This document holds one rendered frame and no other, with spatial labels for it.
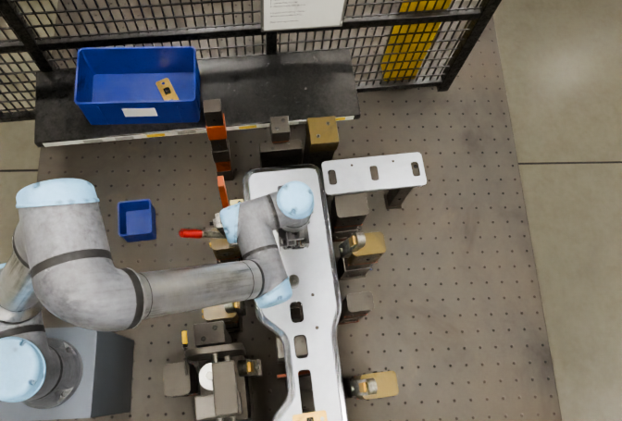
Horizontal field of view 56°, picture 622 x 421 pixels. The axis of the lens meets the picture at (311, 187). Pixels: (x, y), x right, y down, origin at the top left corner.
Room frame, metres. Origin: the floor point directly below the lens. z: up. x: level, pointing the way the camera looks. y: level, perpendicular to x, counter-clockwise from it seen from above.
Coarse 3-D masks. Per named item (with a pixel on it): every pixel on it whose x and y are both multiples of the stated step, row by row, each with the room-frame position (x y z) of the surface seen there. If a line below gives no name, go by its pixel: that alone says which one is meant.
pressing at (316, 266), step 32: (256, 192) 0.50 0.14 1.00; (320, 192) 0.54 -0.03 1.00; (320, 224) 0.45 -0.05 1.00; (288, 256) 0.34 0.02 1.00; (320, 256) 0.36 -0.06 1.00; (320, 288) 0.28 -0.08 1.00; (288, 320) 0.18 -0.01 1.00; (320, 320) 0.20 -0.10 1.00; (288, 352) 0.10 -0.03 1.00; (320, 352) 0.12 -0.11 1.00; (288, 384) 0.03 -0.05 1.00; (320, 384) 0.04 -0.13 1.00; (288, 416) -0.05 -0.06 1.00
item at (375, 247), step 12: (372, 240) 0.42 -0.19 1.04; (360, 252) 0.38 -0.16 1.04; (372, 252) 0.39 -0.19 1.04; (384, 252) 0.40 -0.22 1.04; (336, 264) 0.41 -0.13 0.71; (348, 264) 0.37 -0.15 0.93; (360, 264) 0.38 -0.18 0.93; (372, 264) 0.44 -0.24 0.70; (348, 276) 0.38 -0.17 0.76; (360, 276) 0.39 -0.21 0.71
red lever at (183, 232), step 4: (180, 232) 0.31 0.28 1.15; (184, 232) 0.31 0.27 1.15; (188, 232) 0.32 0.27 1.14; (192, 232) 0.32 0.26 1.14; (196, 232) 0.32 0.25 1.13; (200, 232) 0.33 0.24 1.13; (204, 232) 0.33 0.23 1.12; (208, 232) 0.33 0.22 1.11; (212, 232) 0.34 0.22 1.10; (216, 232) 0.34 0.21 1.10; (180, 236) 0.30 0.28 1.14; (184, 236) 0.31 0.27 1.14; (188, 236) 0.31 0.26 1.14; (192, 236) 0.31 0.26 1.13; (196, 236) 0.31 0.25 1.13; (200, 236) 0.32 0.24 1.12; (204, 236) 0.32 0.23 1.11; (208, 236) 0.33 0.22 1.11; (212, 236) 0.33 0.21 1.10; (216, 236) 0.33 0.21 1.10; (220, 236) 0.34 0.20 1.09
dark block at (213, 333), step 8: (200, 328) 0.10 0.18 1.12; (208, 328) 0.11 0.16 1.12; (216, 328) 0.11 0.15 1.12; (224, 328) 0.12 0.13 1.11; (200, 336) 0.09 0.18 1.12; (208, 336) 0.09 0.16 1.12; (216, 336) 0.10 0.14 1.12; (224, 336) 0.10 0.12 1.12; (232, 336) 0.13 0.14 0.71; (200, 344) 0.07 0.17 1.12; (208, 344) 0.07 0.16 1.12; (216, 344) 0.08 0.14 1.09
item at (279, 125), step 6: (270, 120) 0.68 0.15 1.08; (276, 120) 0.69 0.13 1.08; (282, 120) 0.69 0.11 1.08; (288, 120) 0.69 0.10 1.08; (270, 126) 0.67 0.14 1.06; (276, 126) 0.67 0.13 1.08; (282, 126) 0.67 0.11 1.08; (288, 126) 0.68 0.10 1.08; (270, 132) 0.67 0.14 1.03; (276, 132) 0.65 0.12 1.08; (282, 132) 0.65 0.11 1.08; (288, 132) 0.66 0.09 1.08; (276, 138) 0.65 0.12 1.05; (282, 138) 0.65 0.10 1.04; (288, 138) 0.66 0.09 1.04
